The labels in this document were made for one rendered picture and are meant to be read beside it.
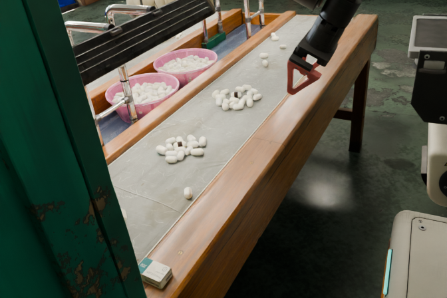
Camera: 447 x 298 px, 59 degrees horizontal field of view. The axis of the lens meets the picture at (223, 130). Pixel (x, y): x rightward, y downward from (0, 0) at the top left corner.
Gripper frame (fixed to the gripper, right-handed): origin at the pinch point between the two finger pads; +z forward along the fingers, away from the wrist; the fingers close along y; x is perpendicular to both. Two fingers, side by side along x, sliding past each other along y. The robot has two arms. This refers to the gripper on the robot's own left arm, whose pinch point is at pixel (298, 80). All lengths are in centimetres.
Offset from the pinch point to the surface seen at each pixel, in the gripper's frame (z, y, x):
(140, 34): 9.4, 1.0, -37.2
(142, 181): 39.5, 13.1, -21.0
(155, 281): 25.6, 40.5, -3.0
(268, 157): 24.4, -2.3, 3.2
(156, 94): 51, -32, -43
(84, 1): 288, -411, -361
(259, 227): 36.9, 7.7, 10.2
